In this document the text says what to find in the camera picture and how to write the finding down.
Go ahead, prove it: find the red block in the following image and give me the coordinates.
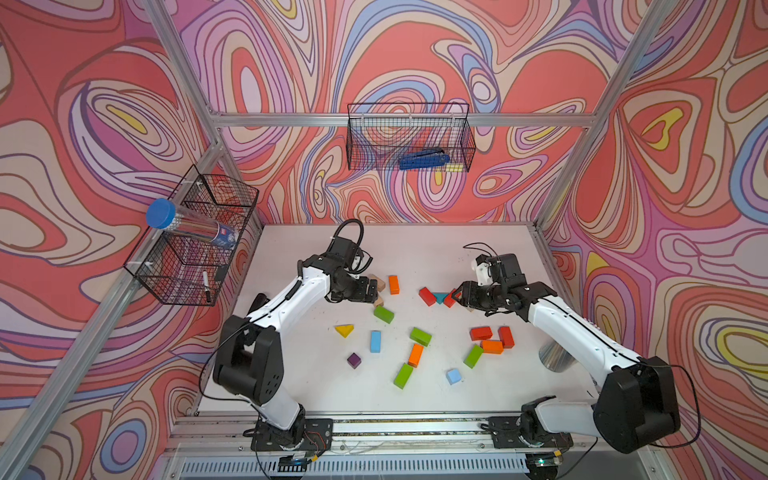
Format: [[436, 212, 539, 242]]
[[443, 289, 461, 308], [470, 326, 493, 341], [498, 326, 515, 349], [418, 287, 437, 306]]

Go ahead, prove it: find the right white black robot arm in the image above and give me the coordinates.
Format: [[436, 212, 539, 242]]
[[454, 281, 680, 454]]

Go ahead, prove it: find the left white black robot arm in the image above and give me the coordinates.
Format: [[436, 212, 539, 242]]
[[212, 232, 379, 431]]

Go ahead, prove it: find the yellow triangle block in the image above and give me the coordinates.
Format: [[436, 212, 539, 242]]
[[334, 324, 354, 338]]

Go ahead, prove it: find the green block upper centre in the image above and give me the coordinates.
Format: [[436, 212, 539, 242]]
[[374, 305, 395, 324]]

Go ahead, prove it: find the green block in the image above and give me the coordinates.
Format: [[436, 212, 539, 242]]
[[393, 363, 414, 389], [463, 345, 484, 369], [374, 305, 395, 324], [409, 327, 432, 347]]

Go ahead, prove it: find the orange block right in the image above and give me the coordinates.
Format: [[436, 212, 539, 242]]
[[481, 340, 505, 355]]

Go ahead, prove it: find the green block middle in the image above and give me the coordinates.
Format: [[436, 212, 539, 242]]
[[409, 327, 432, 347]]

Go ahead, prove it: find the light blue long block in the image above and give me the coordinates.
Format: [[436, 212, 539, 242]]
[[369, 331, 382, 354]]

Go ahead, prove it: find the green block right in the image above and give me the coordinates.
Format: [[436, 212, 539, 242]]
[[463, 345, 484, 369]]

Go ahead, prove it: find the orange block lower centre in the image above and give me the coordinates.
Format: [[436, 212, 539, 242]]
[[407, 343, 424, 368]]

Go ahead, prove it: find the purple cube block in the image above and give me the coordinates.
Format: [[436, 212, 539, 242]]
[[347, 353, 362, 369]]

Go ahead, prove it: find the light blue cube block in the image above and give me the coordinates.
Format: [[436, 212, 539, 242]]
[[446, 368, 462, 385]]

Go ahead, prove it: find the cup of pencils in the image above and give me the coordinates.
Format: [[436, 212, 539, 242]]
[[538, 340, 576, 373]]

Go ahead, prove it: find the green block bottom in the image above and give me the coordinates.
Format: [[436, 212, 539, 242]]
[[393, 363, 414, 389]]

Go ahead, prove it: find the white marker in basket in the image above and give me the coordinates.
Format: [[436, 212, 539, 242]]
[[202, 270, 212, 304]]

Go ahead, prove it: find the blue black tool in basket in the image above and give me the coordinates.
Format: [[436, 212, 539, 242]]
[[398, 148, 450, 170]]

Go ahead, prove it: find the clear bottle blue cap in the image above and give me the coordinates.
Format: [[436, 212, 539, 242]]
[[145, 199, 238, 249]]

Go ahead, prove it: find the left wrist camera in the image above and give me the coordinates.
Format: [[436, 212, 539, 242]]
[[351, 250, 373, 275]]

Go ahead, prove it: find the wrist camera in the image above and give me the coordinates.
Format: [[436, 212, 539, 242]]
[[472, 254, 494, 286], [351, 250, 373, 275]]

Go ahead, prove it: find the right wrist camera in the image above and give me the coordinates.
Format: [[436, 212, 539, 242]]
[[472, 254, 494, 286]]

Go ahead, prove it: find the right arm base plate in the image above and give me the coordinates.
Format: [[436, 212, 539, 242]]
[[480, 414, 573, 450]]

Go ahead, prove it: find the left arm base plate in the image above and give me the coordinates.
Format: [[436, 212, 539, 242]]
[[243, 418, 334, 454]]

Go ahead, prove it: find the back black wire basket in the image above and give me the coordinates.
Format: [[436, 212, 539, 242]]
[[346, 100, 476, 172]]

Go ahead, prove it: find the black wire basket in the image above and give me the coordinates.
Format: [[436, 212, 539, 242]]
[[346, 100, 476, 172], [123, 166, 259, 306]]

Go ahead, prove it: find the left black wire basket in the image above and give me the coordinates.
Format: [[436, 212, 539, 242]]
[[123, 166, 259, 306]]

